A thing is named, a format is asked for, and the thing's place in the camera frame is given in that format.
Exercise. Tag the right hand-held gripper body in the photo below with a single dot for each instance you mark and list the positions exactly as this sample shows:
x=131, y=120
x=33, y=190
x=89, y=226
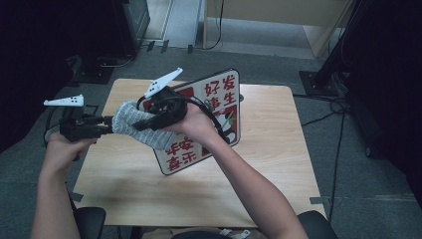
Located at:
x=170, y=109

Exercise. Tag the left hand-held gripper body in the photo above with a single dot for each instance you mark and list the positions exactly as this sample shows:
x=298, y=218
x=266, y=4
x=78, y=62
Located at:
x=76, y=129

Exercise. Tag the grey fluffy cloth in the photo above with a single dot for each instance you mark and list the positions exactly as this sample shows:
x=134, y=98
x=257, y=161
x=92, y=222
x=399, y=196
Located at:
x=132, y=119

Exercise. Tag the panda picture board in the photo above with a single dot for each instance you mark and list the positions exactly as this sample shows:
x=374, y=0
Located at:
x=219, y=96

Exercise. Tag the person's left hand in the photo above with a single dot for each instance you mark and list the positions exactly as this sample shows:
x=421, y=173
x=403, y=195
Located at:
x=58, y=154

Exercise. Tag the person's right hand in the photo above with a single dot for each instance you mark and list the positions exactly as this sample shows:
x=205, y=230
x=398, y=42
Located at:
x=199, y=127

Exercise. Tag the dark curtain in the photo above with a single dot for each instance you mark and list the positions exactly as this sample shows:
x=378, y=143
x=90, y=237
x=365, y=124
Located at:
x=30, y=66
x=391, y=83

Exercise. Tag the black computer case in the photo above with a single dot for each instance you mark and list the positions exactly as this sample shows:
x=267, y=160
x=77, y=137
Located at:
x=132, y=23

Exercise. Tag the person's lap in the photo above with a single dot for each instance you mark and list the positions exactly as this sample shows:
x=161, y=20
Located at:
x=195, y=235

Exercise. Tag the black metal stand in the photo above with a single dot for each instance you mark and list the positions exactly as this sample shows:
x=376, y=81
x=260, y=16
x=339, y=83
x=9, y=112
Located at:
x=318, y=83

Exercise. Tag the light wooden cabinet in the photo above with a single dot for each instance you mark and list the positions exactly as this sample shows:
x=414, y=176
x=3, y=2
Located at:
x=318, y=20

